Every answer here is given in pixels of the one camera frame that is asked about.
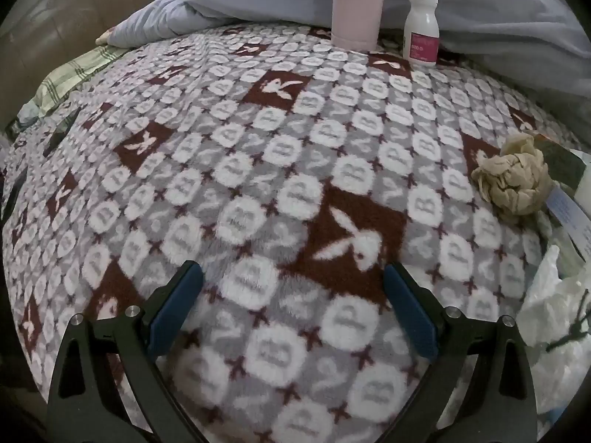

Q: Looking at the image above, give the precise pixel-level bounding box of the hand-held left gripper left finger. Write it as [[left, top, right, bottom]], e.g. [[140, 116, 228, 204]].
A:
[[46, 261, 206, 443]]

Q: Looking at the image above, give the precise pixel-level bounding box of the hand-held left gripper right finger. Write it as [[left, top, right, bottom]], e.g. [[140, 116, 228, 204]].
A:
[[383, 262, 541, 443]]

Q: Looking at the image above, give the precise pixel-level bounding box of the white medicine box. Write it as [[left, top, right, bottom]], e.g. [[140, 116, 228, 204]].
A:
[[546, 180, 591, 259]]

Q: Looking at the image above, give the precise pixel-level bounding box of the dark green snack packet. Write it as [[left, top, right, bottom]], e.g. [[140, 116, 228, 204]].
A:
[[536, 135, 588, 192]]

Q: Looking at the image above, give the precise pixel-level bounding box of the white crumpled plastic bag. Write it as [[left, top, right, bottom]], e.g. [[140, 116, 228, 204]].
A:
[[516, 244, 591, 430]]

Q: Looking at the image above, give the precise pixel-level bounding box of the beige crumpled paper ball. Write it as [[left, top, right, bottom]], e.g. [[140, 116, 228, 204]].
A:
[[471, 134, 555, 219]]

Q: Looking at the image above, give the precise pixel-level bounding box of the printed fleece blanket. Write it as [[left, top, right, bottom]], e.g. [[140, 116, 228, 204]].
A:
[[0, 25, 591, 443]]

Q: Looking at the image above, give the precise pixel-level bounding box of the green plaid sheet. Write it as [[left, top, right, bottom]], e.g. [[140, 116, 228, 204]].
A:
[[18, 44, 134, 125]]

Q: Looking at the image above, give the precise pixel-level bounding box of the white pill bottle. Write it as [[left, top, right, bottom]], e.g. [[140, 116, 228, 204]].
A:
[[403, 0, 440, 68]]

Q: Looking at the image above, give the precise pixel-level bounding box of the pink insulated bottle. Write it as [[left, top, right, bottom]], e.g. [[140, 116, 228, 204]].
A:
[[331, 0, 389, 52]]

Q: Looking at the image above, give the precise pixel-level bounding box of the light blue duvet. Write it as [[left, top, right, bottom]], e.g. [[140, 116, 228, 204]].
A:
[[108, 0, 591, 102]]

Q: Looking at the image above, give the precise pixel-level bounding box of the brown wooden headboard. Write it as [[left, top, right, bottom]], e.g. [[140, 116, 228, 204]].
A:
[[0, 0, 222, 116]]

